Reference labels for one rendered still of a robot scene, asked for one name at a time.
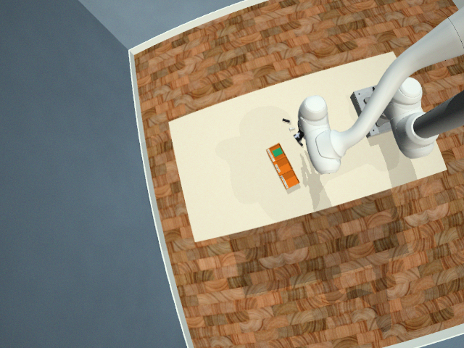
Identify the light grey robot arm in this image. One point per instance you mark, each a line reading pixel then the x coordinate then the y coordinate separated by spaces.
pixel 395 100

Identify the brown rack of bins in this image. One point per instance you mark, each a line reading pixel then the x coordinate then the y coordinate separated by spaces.
pixel 283 166

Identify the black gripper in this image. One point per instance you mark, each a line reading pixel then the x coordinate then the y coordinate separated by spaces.
pixel 299 136

